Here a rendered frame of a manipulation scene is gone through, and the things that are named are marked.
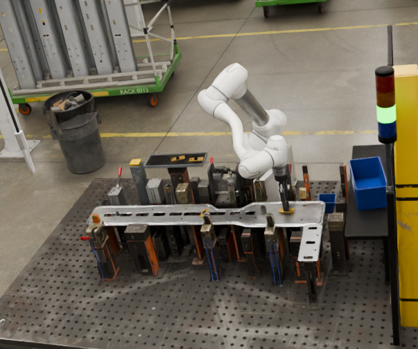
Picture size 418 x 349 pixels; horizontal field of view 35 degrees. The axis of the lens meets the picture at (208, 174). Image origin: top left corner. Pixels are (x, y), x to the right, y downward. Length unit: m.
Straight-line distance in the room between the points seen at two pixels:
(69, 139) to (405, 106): 4.24
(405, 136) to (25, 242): 3.88
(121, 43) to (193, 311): 4.75
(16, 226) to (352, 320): 3.57
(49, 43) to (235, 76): 4.69
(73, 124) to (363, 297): 3.62
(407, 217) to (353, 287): 0.75
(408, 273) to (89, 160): 4.04
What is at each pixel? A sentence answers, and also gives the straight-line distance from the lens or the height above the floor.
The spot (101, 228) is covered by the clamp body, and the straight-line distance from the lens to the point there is 3.80.
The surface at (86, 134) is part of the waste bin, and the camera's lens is 6.41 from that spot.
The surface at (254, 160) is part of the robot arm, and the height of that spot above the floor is 1.42.
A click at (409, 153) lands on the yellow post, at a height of 1.66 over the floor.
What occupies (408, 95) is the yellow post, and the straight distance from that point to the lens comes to 2.67.
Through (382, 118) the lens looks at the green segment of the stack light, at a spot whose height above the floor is 1.89.
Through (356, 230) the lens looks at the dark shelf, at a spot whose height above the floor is 1.03.
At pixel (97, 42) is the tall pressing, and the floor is 0.69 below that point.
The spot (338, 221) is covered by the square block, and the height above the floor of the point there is 1.06.
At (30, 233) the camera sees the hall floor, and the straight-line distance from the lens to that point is 5.99.
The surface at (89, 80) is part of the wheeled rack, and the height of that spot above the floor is 0.28.
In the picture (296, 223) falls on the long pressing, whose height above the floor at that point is 1.00.
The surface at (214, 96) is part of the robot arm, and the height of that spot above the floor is 1.57.
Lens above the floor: 3.08
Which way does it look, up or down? 30 degrees down
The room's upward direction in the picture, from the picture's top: 12 degrees counter-clockwise
